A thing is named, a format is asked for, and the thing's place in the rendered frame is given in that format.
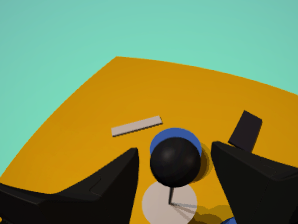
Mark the dark grey flat rectangular slab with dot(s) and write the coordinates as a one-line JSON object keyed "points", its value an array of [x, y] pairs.
{"points": [[244, 134]]}

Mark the pale pink flat bar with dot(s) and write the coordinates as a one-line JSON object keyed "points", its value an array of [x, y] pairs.
{"points": [[142, 124]]}

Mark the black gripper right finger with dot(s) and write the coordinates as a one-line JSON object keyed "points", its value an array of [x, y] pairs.
{"points": [[259, 191]]}

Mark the blue cylinder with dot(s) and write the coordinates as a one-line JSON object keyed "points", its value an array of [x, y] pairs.
{"points": [[230, 220], [174, 132]]}

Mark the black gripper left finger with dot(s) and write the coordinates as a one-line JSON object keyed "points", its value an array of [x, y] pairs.
{"points": [[106, 197]]}

